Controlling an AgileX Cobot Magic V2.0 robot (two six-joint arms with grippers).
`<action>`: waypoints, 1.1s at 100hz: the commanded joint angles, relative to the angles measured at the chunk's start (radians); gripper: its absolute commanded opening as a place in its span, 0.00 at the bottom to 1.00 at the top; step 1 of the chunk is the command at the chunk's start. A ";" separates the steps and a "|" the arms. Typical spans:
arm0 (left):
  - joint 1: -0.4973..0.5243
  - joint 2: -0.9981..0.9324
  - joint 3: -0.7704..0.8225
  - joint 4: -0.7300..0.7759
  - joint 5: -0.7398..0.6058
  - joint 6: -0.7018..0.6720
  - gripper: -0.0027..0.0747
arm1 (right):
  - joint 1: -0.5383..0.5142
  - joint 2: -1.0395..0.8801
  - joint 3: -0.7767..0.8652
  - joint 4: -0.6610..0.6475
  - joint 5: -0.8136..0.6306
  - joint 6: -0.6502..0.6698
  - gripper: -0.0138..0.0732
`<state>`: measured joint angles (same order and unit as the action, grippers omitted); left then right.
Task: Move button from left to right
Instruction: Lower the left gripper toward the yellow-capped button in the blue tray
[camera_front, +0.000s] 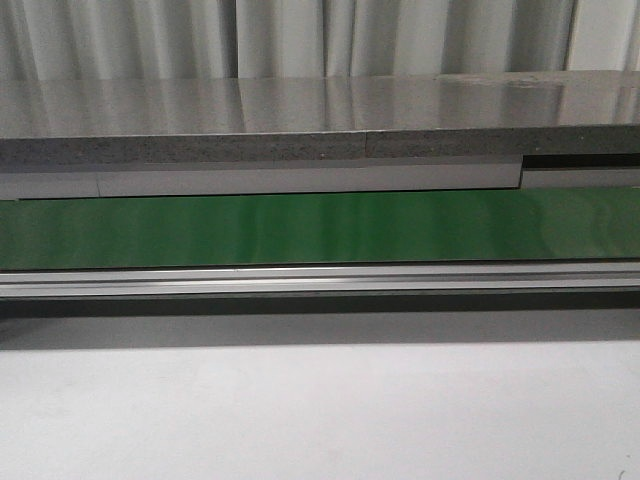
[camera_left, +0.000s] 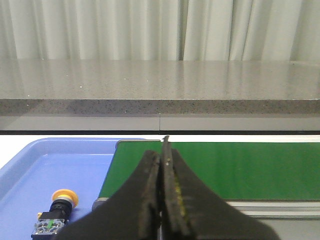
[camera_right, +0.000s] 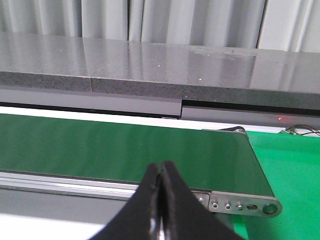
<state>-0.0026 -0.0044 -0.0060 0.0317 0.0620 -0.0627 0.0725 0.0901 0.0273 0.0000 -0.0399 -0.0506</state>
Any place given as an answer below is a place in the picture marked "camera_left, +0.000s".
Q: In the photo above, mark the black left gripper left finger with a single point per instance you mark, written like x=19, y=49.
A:
x=131, y=213

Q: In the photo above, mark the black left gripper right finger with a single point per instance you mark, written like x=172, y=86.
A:
x=192, y=211

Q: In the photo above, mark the yellow push button switch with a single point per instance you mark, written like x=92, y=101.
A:
x=50, y=223

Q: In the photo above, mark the green conveyor belt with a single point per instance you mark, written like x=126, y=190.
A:
x=243, y=171

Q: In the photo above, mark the blue plastic tray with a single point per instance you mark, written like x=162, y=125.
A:
x=28, y=181

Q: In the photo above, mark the grey stone countertop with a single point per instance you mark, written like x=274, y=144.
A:
x=156, y=96

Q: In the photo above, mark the white pleated curtain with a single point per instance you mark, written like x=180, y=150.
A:
x=235, y=30

